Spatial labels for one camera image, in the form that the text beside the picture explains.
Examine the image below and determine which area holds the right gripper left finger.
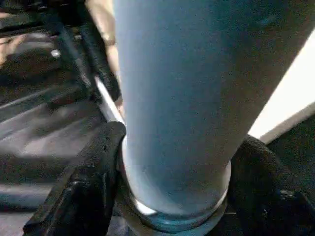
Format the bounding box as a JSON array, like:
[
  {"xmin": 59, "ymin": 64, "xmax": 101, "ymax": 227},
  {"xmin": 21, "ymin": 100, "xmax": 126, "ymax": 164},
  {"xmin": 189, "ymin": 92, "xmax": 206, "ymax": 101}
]
[{"xmin": 22, "ymin": 120, "xmax": 128, "ymax": 236}]

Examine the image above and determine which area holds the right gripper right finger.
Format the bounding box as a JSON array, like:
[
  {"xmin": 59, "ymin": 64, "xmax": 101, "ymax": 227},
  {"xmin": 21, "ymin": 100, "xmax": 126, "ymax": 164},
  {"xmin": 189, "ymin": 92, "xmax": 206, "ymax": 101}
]
[{"xmin": 224, "ymin": 135, "xmax": 315, "ymax": 236}]

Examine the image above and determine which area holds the black plastic mat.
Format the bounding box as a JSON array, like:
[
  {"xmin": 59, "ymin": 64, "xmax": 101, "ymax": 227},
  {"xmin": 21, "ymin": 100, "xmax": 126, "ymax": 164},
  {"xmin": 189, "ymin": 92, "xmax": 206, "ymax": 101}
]
[{"xmin": 0, "ymin": 29, "xmax": 315, "ymax": 236}]

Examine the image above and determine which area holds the white plastic table top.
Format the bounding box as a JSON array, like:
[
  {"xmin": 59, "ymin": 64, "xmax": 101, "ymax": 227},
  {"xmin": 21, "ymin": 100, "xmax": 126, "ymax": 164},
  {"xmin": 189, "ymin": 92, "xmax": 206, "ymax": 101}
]
[{"xmin": 94, "ymin": 29, "xmax": 315, "ymax": 236}]

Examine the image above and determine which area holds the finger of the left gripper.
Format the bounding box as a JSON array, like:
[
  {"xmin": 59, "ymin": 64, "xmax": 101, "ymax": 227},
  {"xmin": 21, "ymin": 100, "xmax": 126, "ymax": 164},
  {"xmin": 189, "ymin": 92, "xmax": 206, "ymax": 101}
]
[
  {"xmin": 79, "ymin": 22, "xmax": 122, "ymax": 102},
  {"xmin": 49, "ymin": 25, "xmax": 100, "ymax": 102}
]

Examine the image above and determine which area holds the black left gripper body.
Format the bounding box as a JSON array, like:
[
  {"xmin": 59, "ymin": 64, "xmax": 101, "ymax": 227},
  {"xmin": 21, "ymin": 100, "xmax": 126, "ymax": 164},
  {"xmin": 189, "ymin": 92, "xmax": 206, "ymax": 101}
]
[{"xmin": 0, "ymin": 0, "xmax": 90, "ymax": 37}]

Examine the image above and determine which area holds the white plastic table leg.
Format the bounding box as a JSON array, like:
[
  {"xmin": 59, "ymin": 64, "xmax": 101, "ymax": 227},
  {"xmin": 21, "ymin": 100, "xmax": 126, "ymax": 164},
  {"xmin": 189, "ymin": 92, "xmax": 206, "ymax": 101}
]
[{"xmin": 112, "ymin": 0, "xmax": 315, "ymax": 235}]

